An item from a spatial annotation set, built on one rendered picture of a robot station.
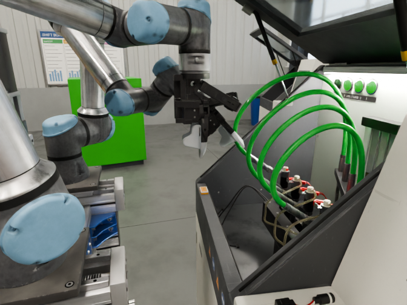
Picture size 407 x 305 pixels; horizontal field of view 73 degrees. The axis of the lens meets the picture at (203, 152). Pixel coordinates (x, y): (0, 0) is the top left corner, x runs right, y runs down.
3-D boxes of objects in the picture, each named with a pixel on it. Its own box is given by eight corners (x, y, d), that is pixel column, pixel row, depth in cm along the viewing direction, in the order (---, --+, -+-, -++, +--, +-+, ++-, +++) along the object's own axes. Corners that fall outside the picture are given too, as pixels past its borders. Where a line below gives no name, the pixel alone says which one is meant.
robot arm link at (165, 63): (158, 71, 90) (173, 52, 86) (181, 96, 90) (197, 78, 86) (145, 75, 84) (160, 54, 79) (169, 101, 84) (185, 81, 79)
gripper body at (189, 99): (174, 120, 72) (172, 72, 68) (206, 120, 73) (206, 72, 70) (175, 126, 65) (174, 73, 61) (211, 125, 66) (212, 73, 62)
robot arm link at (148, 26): (117, 45, 58) (158, 48, 65) (149, 42, 50) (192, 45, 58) (114, 3, 55) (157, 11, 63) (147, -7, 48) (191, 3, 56)
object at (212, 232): (196, 215, 126) (196, 183, 121) (206, 214, 126) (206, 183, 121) (226, 344, 67) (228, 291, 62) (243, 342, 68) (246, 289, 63)
